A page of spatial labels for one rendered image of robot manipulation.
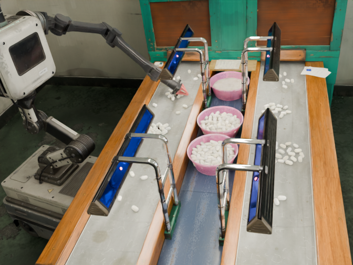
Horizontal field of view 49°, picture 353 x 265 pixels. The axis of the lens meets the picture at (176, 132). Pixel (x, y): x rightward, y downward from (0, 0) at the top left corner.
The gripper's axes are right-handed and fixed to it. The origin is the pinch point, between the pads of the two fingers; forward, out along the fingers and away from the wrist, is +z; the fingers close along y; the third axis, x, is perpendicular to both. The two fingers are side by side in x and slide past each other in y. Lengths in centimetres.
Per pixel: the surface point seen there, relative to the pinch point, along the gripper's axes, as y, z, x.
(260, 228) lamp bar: -129, 19, -58
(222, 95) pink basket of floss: 5.0, 20.1, -11.0
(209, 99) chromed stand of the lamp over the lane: 1.2, 13.7, -5.5
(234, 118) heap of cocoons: -23.0, 26.3, -19.0
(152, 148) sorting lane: -55, -7, 7
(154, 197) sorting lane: -91, 1, -1
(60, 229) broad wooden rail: -116, -29, 20
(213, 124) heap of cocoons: -29.0, 17.7, -11.1
